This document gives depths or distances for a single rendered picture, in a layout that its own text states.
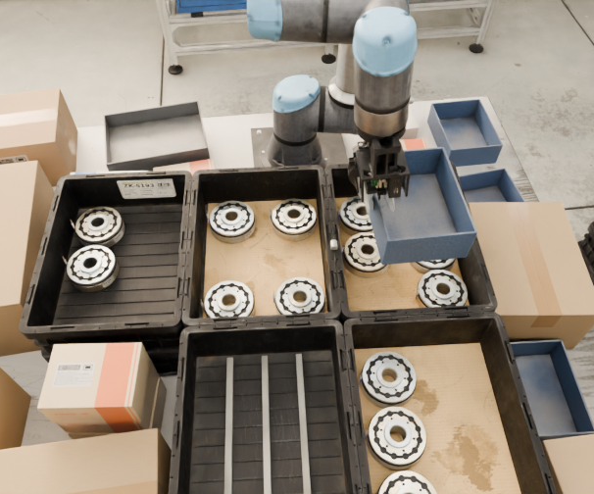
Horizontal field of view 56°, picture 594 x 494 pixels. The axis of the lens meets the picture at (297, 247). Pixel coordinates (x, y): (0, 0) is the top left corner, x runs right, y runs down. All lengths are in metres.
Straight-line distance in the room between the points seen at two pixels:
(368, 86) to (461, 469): 0.68
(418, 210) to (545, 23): 2.83
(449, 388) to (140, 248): 0.73
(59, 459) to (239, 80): 2.33
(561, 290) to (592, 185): 1.58
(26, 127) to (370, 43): 1.12
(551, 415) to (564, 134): 1.92
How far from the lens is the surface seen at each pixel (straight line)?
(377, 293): 1.20
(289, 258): 1.24
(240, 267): 1.23
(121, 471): 1.06
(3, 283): 1.26
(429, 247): 0.94
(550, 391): 1.34
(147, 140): 1.65
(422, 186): 1.08
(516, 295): 1.24
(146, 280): 1.25
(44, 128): 1.61
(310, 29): 0.80
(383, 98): 0.74
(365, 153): 0.85
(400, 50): 0.70
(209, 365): 1.13
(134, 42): 3.45
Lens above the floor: 1.85
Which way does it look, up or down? 54 degrees down
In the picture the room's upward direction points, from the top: straight up
